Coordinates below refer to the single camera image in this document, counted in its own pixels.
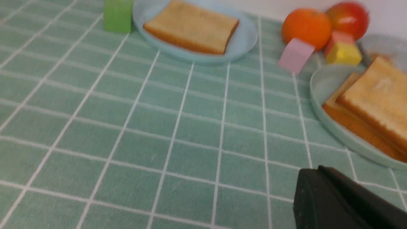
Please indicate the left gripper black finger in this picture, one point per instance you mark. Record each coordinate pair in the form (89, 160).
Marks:
(327, 199)

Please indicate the toast slice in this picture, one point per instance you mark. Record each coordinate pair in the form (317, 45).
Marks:
(378, 99)
(193, 28)
(355, 125)

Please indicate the pale green centre plate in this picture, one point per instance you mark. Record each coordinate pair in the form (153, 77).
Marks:
(323, 83)

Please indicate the yellow cube block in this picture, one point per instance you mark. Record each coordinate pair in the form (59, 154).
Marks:
(344, 53)

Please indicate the lilac pink cube block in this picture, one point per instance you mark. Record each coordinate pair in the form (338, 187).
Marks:
(295, 55)

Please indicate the grey egg plate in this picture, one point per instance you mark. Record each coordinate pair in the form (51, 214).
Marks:
(393, 48)

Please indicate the salmon pink cube block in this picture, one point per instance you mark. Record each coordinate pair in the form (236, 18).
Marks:
(335, 37)

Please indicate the orange fruit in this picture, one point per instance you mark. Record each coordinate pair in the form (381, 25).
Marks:
(310, 25)

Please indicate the light blue bread plate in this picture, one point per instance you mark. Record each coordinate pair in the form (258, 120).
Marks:
(243, 40)

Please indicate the red apple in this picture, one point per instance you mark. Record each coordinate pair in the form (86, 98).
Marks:
(351, 17)

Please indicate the toast slice on blue plate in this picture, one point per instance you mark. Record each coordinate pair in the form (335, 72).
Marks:
(193, 28)

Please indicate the green cube block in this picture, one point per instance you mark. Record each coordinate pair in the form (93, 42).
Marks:
(117, 16)

